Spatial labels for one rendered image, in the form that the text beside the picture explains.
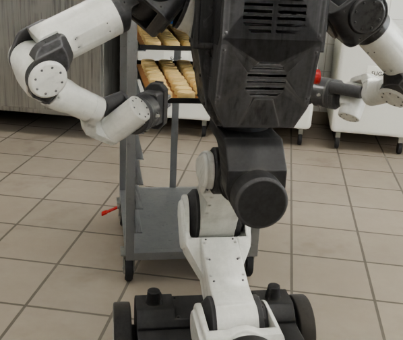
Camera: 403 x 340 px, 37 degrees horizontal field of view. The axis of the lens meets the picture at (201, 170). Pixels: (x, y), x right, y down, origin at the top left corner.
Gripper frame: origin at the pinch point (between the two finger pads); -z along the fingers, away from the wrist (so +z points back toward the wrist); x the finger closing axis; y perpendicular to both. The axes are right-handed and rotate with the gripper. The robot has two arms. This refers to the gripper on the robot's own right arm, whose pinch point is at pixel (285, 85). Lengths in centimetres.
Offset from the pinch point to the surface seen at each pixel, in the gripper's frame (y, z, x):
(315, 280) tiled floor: -27, 7, -79
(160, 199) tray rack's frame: -22, -66, -64
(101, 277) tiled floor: 24, -56, -79
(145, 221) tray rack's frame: 0, -55, -64
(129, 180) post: 24, -42, -36
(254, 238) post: -8, -10, -59
